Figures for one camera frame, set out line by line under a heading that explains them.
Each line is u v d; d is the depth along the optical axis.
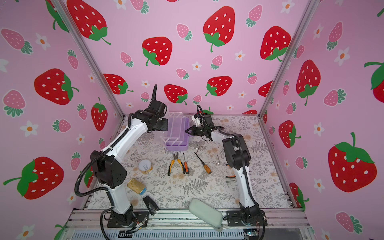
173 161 0.95
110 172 0.48
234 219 0.73
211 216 0.73
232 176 0.88
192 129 0.93
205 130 0.86
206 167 0.91
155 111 0.66
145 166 0.87
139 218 0.75
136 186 0.81
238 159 0.61
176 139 0.91
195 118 0.96
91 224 0.73
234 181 0.86
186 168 0.90
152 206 0.78
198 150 1.01
